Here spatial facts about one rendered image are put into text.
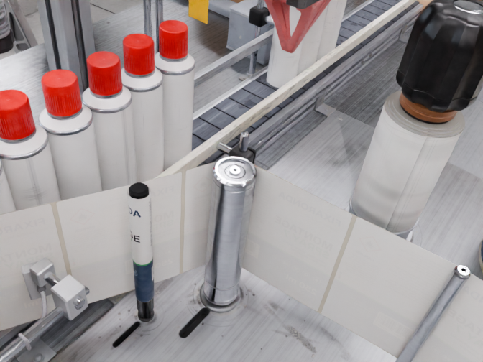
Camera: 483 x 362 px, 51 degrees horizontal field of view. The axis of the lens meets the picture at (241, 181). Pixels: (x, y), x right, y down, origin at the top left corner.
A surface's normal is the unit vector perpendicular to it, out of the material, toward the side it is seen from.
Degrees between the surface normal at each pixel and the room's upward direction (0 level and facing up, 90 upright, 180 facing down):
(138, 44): 2
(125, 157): 90
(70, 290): 0
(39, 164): 90
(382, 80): 0
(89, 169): 90
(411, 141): 93
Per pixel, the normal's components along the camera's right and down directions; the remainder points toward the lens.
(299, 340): 0.10, -0.73
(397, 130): -0.81, 0.37
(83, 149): 0.76, 0.50
